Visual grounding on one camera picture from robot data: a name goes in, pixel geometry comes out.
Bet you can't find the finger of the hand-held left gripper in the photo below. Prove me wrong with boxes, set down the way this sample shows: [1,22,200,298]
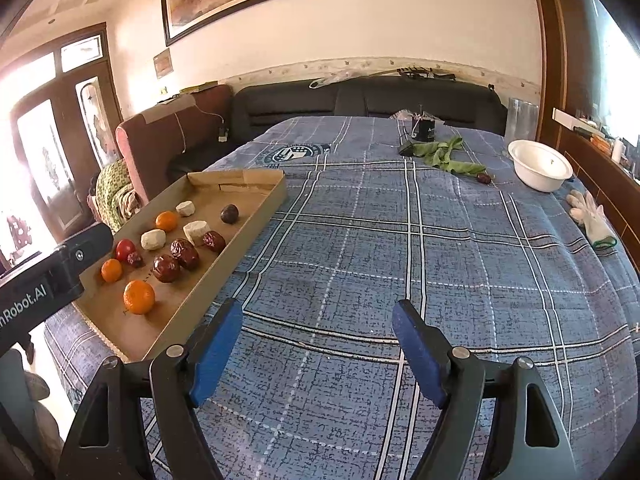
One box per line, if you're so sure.
[54,222,115,275]

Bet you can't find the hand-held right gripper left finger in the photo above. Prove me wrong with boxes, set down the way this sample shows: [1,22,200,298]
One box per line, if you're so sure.
[57,297,244,480]

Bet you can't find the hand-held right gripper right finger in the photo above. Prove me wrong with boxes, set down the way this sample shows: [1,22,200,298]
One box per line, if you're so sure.
[391,299,586,480]

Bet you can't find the cardboard tray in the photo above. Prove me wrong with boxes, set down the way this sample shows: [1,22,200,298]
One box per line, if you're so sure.
[75,168,290,363]

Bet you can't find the person's left hand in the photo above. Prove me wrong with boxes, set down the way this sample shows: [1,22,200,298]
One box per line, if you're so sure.
[20,370,68,466]

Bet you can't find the green patterned blanket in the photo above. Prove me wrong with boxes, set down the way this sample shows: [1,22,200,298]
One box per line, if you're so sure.
[87,160,143,233]

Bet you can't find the large orange mandarin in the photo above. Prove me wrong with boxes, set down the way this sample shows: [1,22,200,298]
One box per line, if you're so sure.
[123,280,157,316]

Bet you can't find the blue plaid blanket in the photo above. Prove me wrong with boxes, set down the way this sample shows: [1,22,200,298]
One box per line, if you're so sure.
[44,115,640,480]

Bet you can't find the wooden glass door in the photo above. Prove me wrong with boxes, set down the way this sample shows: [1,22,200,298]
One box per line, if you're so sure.
[0,22,123,261]

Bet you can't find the green leafy stem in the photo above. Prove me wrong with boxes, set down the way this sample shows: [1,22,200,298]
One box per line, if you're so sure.
[410,136,488,177]

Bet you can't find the white bowl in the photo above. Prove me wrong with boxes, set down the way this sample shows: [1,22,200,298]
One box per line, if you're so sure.
[507,140,574,193]

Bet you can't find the white work gloves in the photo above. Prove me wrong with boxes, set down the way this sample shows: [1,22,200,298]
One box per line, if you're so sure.
[566,190,618,248]

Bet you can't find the small black device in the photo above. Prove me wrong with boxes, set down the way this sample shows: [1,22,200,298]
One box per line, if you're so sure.
[412,116,437,142]

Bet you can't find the black leather sofa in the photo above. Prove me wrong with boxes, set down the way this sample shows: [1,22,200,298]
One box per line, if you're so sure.
[167,78,508,186]

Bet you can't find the clear plastic container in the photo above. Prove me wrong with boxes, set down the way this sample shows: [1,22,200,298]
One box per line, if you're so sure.
[506,97,541,148]

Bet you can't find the white flat box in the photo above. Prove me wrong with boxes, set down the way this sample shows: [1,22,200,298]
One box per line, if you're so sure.
[552,107,587,129]

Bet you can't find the clear plastic wrap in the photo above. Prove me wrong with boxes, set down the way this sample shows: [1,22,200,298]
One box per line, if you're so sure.
[310,67,362,89]

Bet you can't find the wooden cabinet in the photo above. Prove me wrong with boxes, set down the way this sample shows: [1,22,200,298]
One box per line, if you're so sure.
[527,0,640,281]

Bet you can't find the white charger with cable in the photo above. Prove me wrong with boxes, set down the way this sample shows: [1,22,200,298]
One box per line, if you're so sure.
[192,102,231,142]

